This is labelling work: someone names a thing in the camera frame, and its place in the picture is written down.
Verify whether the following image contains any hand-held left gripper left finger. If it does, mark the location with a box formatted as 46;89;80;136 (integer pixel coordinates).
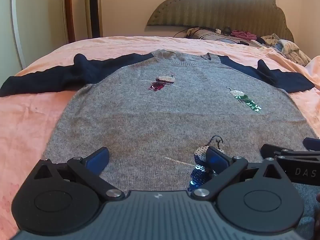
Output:
34;147;125;202

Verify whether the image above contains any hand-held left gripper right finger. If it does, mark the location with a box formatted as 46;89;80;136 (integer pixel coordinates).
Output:
194;146;287;202

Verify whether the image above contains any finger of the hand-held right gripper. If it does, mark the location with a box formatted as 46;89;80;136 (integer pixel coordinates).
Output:
261;144;300;160
303;137;320;152

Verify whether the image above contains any grey sweater with navy sleeves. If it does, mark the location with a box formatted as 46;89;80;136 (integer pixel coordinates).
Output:
0;49;320;233

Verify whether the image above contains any pile of light clothes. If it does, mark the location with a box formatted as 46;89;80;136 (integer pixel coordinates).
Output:
260;34;313;67

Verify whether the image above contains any pink bed sheet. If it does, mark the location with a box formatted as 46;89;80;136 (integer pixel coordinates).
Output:
0;35;320;240

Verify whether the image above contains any pink crumpled cloth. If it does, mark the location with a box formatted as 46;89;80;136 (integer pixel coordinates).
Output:
230;30;258;42

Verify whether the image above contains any patterned grey pillow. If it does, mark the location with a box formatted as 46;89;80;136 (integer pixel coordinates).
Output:
186;27;250;46

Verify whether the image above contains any olive padded headboard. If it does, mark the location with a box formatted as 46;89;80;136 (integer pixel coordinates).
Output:
146;0;295;42

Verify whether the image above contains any gold tower fan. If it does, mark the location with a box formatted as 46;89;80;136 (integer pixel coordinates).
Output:
84;0;103;39

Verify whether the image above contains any white wardrobe door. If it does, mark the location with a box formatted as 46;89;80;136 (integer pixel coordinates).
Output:
10;0;69;69

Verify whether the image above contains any brown wooden frame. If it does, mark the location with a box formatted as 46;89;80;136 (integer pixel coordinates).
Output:
64;0;76;44

